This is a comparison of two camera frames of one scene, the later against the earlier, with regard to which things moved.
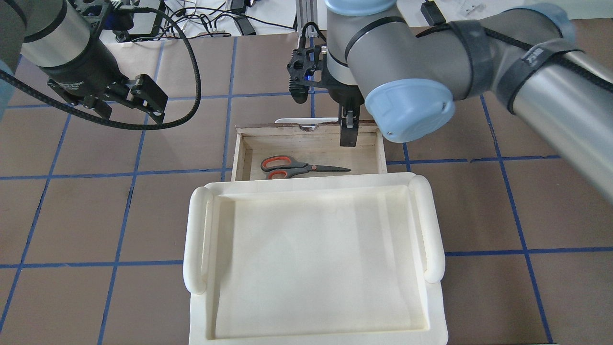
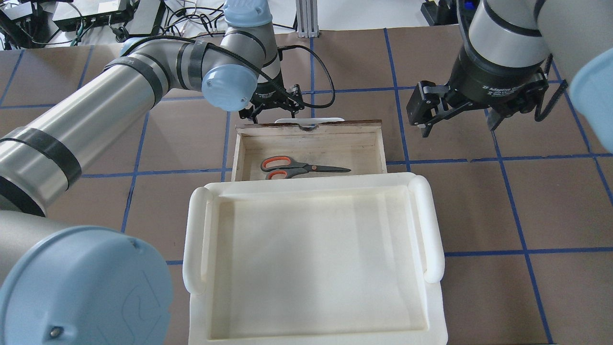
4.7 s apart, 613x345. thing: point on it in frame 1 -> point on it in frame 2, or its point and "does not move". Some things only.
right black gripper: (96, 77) -> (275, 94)
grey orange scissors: (281, 167) does not move
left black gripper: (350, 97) -> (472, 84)
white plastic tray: (345, 258) does not move
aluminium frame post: (306, 11) does not move
